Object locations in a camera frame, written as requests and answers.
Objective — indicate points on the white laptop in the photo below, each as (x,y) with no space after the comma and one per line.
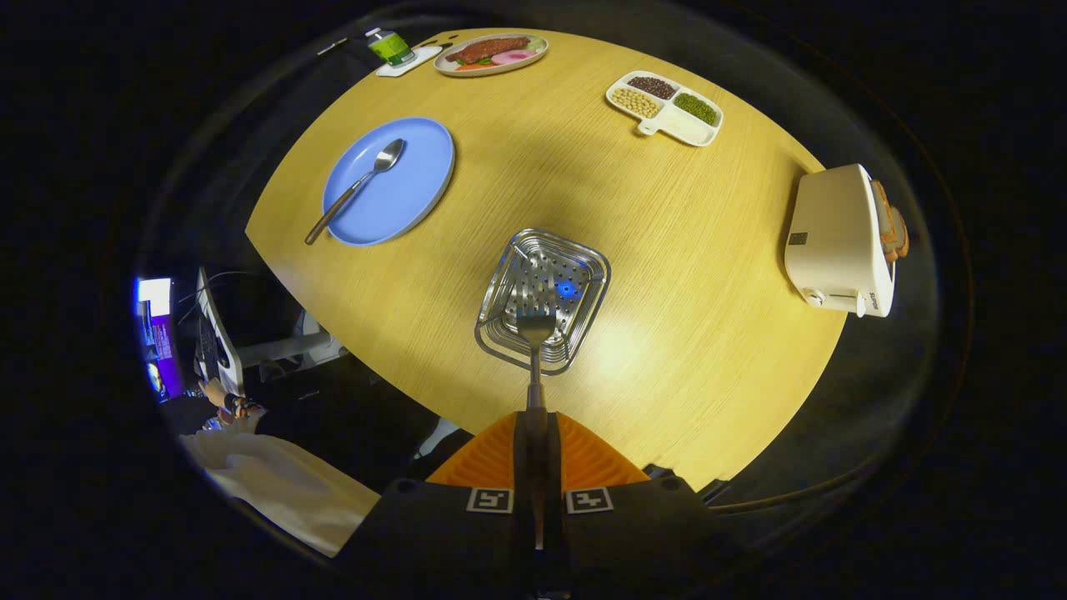
(218,342)

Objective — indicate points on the white toaster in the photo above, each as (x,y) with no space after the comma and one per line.
(834,233)

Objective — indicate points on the green plastic bottle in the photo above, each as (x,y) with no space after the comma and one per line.
(390,50)

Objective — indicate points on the white square coaster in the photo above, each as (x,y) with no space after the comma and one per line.
(423,60)

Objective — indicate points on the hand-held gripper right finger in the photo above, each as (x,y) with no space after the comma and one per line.
(553,467)

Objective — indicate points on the person's white clothing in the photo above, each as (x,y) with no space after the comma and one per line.
(283,492)

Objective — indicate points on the blue plate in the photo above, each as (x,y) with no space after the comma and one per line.
(408,192)

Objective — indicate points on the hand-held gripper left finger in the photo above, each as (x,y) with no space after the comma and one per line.
(523,467)

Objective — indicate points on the plate of meat and vegetables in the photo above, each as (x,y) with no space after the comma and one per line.
(492,52)

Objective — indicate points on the lit computer monitor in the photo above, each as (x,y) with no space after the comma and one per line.
(158,333)

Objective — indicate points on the white divided dish of beans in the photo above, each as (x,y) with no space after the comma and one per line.
(679,125)

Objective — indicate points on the grey desk frame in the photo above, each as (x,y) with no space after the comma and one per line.
(283,346)

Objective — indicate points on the perforated metal basket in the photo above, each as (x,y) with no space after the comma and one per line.
(542,267)

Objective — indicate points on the toasted bread slice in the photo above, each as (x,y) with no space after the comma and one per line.
(882,208)
(900,237)

